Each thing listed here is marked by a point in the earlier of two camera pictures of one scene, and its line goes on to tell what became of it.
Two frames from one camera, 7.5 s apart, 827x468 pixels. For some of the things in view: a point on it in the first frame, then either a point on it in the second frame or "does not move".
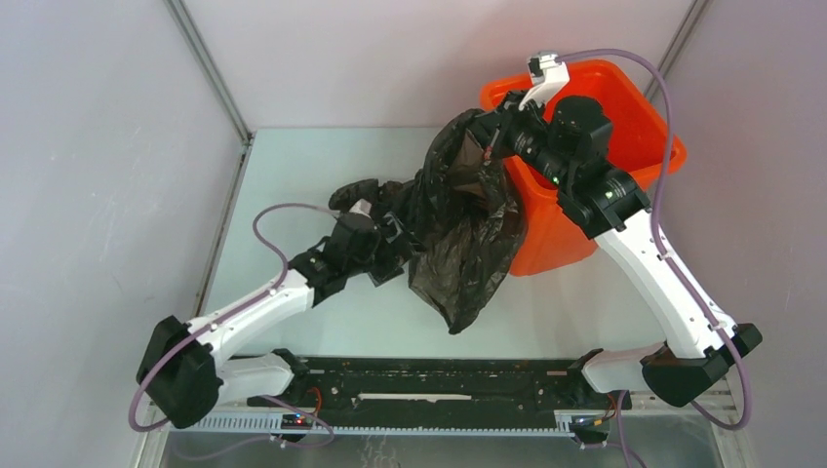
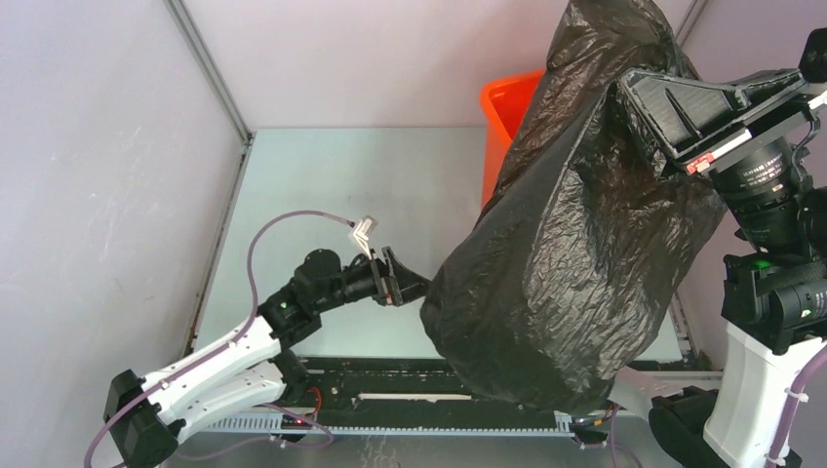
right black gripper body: [520, 132] → [703, 156]
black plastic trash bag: [461, 214] → [572, 267]
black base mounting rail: [427, 392] does not move
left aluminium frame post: [210, 68] does not move
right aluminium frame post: [678, 47] does not move
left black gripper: [393, 256] → [403, 285]
